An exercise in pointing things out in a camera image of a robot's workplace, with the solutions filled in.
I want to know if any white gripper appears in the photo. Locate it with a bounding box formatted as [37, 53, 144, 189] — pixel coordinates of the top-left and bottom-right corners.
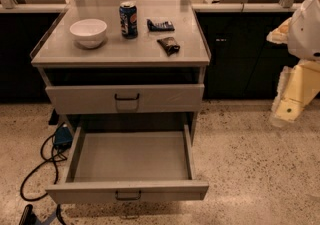
[266, 18, 320, 127]

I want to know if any dark chocolate rxbar wrapper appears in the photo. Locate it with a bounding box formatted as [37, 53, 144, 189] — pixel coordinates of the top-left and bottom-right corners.
[157, 37, 180, 56]

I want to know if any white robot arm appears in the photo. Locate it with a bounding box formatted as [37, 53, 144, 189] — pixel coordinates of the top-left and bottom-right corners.
[267, 0, 320, 127]

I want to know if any closed grey upper drawer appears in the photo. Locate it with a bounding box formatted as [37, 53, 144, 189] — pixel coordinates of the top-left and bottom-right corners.
[46, 84, 204, 114]

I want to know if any open grey middle drawer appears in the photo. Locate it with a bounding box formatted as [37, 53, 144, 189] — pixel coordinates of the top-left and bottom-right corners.
[47, 127, 209, 204]

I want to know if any grey drawer cabinet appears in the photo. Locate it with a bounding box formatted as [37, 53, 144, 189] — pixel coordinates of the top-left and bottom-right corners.
[32, 0, 210, 128]

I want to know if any blue pepsi can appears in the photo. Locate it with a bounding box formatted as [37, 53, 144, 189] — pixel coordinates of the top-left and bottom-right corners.
[119, 1, 138, 39]

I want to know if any white ceramic bowl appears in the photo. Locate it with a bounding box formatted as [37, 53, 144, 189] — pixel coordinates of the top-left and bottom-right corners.
[69, 19, 107, 49]

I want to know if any blue power box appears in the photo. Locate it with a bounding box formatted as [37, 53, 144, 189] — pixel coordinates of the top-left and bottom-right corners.
[53, 126, 73, 147]

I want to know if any black object floor corner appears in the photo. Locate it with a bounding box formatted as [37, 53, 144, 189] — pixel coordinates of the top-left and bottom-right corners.
[19, 204, 67, 225]

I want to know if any black floor cable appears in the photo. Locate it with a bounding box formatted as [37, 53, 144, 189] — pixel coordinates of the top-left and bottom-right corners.
[19, 134, 68, 202]

